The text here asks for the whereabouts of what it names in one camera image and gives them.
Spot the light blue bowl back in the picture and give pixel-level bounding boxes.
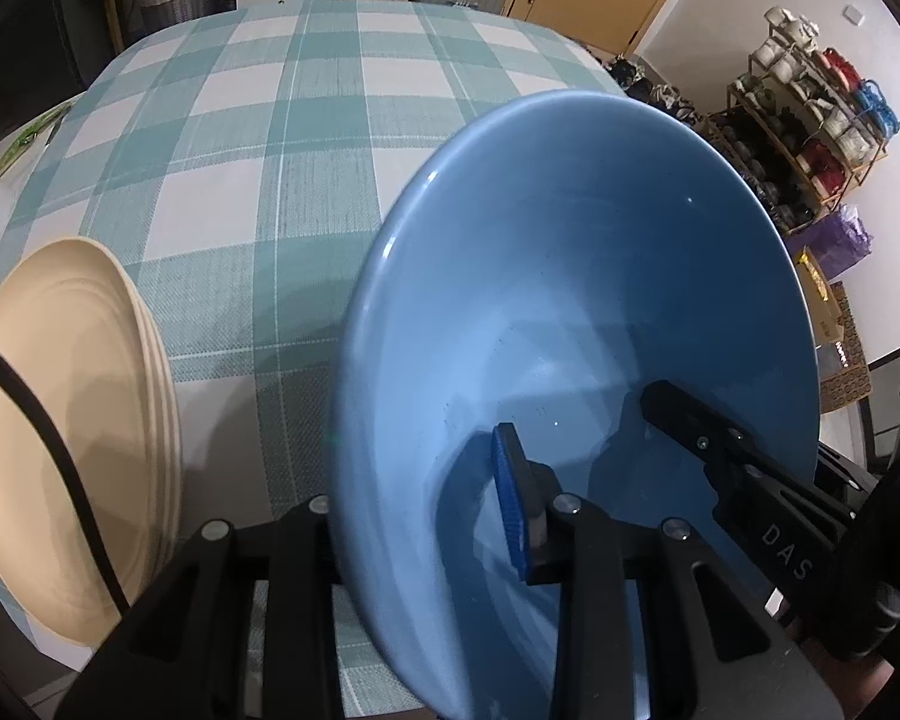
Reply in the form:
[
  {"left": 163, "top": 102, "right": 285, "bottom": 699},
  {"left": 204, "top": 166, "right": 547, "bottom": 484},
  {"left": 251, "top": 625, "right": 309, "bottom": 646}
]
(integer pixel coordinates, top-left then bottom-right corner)
[{"left": 328, "top": 89, "right": 820, "bottom": 718}]

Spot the cream plate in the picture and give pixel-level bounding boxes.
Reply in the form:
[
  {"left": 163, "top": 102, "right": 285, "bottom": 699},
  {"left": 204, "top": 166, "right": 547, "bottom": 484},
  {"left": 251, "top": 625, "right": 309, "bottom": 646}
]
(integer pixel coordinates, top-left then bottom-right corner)
[
  {"left": 0, "top": 238, "right": 162, "bottom": 647},
  {"left": 134, "top": 294, "right": 183, "bottom": 575}
]

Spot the cardboard box on floor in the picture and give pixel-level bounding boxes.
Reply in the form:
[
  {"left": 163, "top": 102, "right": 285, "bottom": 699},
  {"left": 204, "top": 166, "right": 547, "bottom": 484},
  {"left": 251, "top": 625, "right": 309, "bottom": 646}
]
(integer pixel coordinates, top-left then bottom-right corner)
[{"left": 793, "top": 247, "right": 873, "bottom": 415}]

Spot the purple bag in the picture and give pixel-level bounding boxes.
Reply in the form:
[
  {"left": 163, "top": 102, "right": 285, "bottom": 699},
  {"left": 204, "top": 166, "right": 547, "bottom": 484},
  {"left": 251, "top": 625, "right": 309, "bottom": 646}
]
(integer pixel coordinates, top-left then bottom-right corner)
[{"left": 785, "top": 205, "right": 873, "bottom": 281}]

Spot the shoe rack with shoes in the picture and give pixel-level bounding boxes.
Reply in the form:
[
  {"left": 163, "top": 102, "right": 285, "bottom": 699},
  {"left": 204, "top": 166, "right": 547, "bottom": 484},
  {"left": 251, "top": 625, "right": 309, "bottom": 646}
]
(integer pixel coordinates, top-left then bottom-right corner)
[{"left": 701, "top": 5, "right": 900, "bottom": 238}]

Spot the teal checkered tablecloth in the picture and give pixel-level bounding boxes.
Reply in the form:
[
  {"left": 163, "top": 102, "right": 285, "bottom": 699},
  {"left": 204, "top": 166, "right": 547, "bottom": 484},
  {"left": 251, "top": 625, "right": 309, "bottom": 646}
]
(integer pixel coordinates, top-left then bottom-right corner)
[{"left": 0, "top": 0, "right": 647, "bottom": 717}]

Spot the green packet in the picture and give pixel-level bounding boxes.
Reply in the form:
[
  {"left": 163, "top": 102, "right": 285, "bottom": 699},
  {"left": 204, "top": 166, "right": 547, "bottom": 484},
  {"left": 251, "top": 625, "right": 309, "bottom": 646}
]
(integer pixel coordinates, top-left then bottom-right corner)
[{"left": 0, "top": 103, "right": 73, "bottom": 176}]

